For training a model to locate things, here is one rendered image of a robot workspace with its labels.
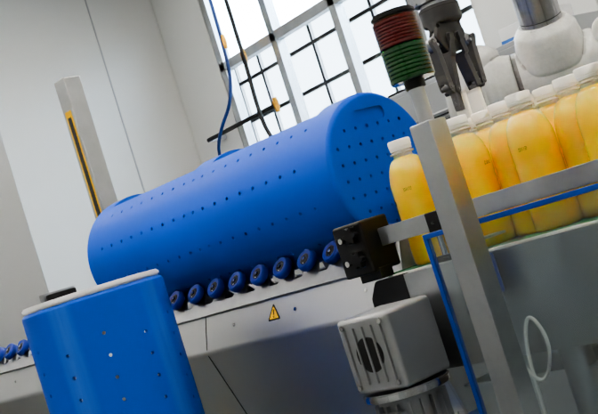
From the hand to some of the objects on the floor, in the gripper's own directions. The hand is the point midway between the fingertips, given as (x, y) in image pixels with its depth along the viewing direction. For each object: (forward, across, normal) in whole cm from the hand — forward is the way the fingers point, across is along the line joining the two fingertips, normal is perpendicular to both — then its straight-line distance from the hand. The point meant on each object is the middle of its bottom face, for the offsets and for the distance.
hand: (472, 109), depth 204 cm
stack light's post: (+113, +45, +26) cm, 125 cm away
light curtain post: (+113, -23, -161) cm, 198 cm away
